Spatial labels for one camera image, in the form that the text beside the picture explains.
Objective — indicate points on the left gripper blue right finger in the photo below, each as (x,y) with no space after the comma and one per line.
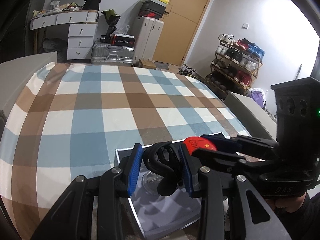
(197,183)

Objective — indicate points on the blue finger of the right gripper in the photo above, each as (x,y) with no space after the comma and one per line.
(222,144)

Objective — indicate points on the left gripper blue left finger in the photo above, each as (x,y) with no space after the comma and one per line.
(127,173)

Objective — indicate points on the red round flag badge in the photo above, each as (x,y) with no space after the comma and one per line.
(198,143)

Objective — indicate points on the person's right hand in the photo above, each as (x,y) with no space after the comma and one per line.
(288,204)

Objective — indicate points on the grey right bedside cabinet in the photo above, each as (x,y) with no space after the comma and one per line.
(256,120)

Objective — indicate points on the grey bedside cabinet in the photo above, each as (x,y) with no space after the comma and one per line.
(256,120)
(15,74)

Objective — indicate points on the grey open cardboard box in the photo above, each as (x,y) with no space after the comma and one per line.
(153,216)

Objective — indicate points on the plaid bed blanket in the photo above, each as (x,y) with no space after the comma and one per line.
(70,119)

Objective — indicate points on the wooden shoe rack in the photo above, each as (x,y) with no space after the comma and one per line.
(235,65)

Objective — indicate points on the silver aluminium suitcase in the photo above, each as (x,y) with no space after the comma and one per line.
(105,53)

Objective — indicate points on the red black box on suitcase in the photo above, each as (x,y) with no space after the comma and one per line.
(118,40)

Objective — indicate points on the white upright suitcase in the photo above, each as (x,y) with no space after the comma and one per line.
(147,32)

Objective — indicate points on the white dressing desk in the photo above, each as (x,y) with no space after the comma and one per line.
(77,27)

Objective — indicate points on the wooden door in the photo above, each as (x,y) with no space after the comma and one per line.
(181,20)

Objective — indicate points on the black shoe box stack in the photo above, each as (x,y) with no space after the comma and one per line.
(152,10)

